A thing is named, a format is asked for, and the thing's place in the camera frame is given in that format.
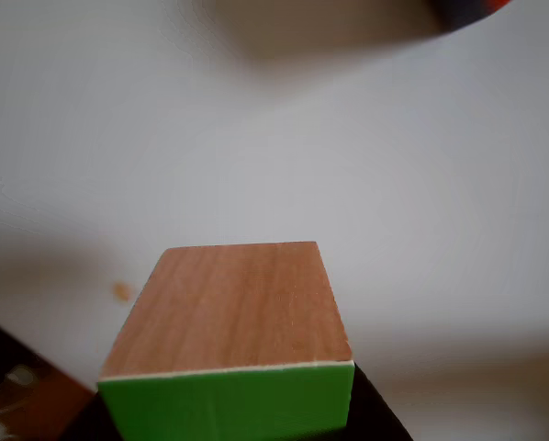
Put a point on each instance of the green and wood cube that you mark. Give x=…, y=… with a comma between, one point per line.
x=228, y=312

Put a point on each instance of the red and blue cube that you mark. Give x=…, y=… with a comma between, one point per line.
x=462, y=11

